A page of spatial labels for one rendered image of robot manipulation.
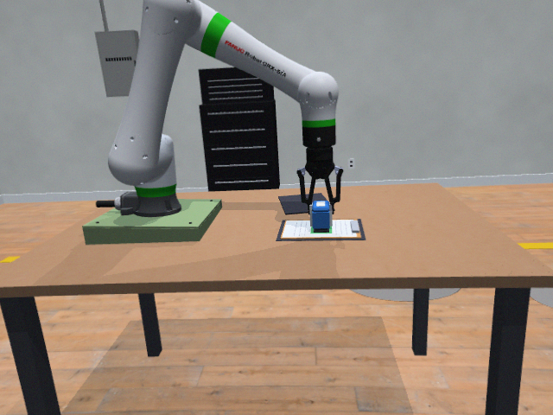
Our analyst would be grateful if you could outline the blue self-inking stamp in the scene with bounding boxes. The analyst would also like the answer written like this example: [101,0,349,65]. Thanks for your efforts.
[312,201,330,233]

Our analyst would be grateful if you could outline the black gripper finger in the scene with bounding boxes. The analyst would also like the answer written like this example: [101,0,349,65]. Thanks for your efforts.
[322,166,343,227]
[296,167,317,227]

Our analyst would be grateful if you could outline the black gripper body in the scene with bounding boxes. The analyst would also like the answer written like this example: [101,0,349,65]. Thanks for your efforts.
[305,146,335,179]

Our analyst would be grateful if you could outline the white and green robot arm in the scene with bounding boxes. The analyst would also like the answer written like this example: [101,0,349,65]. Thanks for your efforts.
[96,0,339,217]

